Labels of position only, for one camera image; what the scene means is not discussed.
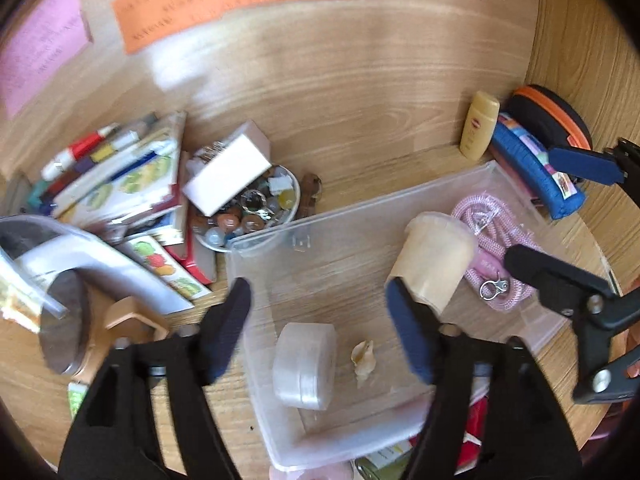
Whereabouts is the beige lidded cup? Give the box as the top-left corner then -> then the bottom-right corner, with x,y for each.
387,211 -> 480,317

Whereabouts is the brown ceramic mug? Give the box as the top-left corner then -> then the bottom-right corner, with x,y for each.
37,267 -> 171,378

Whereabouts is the pens and markers bundle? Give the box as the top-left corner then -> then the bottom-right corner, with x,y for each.
52,110 -> 188,223

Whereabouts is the red white marker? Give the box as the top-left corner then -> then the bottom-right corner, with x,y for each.
40,127 -> 123,181

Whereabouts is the orange paper note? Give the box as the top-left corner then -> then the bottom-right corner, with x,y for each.
111,0 -> 361,55

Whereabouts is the small seashell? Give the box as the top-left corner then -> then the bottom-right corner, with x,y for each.
350,340 -> 376,388

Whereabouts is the red book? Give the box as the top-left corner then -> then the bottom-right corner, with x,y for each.
164,205 -> 217,287

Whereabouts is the blue pencil case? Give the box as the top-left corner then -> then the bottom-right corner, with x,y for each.
487,112 -> 586,221

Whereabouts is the wooden desktop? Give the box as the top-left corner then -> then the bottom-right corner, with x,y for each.
0,145 -> 640,480

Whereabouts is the small brown wooden piece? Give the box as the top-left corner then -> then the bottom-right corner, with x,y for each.
299,172 -> 323,218

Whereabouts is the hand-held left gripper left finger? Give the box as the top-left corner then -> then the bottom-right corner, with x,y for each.
57,276 -> 253,480

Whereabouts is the yellow sunscreen bottle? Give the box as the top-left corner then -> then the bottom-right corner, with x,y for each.
459,91 -> 501,161

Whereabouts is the white cardboard box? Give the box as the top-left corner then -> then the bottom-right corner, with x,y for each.
182,121 -> 273,217

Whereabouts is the black orange zip case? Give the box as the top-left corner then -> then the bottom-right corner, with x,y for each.
506,85 -> 593,153

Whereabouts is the white folded paper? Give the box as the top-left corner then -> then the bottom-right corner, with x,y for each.
0,215 -> 196,321

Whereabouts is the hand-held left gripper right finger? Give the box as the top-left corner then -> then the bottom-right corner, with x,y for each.
385,277 -> 583,480

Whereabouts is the bowl of glass beads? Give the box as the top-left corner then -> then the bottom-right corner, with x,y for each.
190,160 -> 302,253

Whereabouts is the pink paper note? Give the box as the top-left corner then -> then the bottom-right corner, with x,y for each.
0,0 -> 93,120

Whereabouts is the clear plastic storage bin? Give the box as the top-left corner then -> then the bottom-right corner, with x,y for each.
224,160 -> 618,472

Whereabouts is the pink rope lanyard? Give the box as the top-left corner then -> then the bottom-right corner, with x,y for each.
451,191 -> 546,313

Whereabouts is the fruit print box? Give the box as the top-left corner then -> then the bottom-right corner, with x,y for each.
117,235 -> 213,306

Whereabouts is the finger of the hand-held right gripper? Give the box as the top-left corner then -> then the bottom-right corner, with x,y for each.
504,244 -> 640,405
547,136 -> 640,196

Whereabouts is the white round container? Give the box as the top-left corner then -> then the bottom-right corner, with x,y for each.
272,322 -> 338,410

